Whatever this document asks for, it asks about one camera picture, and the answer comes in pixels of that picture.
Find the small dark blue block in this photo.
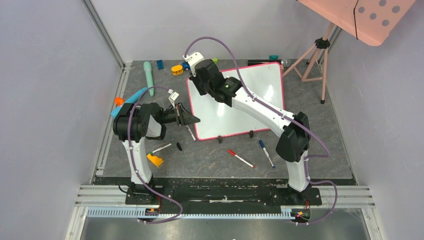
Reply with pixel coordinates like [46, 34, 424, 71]
[156, 60, 165, 70]

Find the pink framed whiteboard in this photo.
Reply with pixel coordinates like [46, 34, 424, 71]
[186, 61, 286, 142]

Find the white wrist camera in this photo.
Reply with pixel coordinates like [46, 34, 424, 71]
[168, 89, 180, 107]
[183, 51, 205, 75]

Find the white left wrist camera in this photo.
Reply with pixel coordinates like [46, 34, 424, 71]
[168, 89, 180, 107]

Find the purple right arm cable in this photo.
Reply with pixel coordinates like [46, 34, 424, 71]
[183, 36, 339, 226]

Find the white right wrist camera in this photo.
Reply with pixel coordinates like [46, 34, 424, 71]
[183, 51, 205, 75]

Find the teal toy block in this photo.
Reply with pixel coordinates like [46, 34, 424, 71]
[268, 55, 279, 60]

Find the blue toy car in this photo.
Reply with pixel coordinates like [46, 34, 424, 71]
[181, 61, 191, 71]

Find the white toothed cable rail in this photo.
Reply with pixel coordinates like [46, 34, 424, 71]
[86, 206, 295, 220]

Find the mint green toy stick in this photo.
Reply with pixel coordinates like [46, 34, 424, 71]
[143, 61, 155, 97]

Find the blue toy stick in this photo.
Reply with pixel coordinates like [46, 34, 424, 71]
[110, 87, 148, 119]

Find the pink tripod stand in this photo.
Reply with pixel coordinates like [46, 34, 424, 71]
[282, 22, 335, 105]

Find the green capped white marker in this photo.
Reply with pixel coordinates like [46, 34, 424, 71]
[148, 142, 172, 155]

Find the purple capped white marker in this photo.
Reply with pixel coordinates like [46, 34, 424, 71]
[185, 125, 197, 142]

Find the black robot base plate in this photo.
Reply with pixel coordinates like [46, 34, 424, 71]
[125, 177, 322, 215]

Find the small orange toy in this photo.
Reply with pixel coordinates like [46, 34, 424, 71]
[114, 97, 125, 107]

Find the black marker cap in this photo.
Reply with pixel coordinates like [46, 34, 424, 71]
[176, 142, 183, 151]

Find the red capped white marker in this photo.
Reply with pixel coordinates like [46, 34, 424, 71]
[227, 149, 256, 168]

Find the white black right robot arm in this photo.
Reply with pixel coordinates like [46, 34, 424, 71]
[185, 57, 311, 204]

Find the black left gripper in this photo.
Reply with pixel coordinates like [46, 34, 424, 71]
[159, 102, 201, 127]

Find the yellow toy piece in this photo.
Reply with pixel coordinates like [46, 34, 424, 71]
[171, 64, 184, 76]

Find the yellow plastic wedge piece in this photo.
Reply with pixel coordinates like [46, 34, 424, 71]
[146, 153, 164, 167]

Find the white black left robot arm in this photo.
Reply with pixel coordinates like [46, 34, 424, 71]
[112, 102, 201, 204]

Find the clear round ball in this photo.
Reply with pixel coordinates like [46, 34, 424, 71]
[280, 58, 291, 68]

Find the blue capped white marker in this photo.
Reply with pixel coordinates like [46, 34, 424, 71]
[258, 139, 276, 169]

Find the pink perforated panel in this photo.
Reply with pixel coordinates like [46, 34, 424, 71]
[299, 0, 416, 47]

